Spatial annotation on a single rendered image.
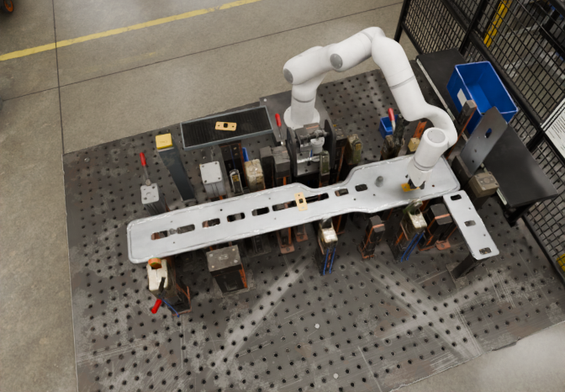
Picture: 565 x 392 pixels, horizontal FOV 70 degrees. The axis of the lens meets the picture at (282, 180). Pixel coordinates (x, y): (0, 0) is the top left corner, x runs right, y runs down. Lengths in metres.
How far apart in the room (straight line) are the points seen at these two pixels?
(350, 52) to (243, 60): 2.26
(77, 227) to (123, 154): 0.45
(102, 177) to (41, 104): 1.71
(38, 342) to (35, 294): 0.30
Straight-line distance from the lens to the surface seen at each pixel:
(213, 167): 1.65
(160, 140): 1.73
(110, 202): 2.20
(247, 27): 4.04
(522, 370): 2.79
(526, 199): 1.88
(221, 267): 1.55
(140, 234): 1.71
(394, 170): 1.80
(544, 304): 2.12
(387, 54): 1.44
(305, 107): 2.03
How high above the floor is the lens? 2.47
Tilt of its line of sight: 59 degrees down
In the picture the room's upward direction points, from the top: 3 degrees counter-clockwise
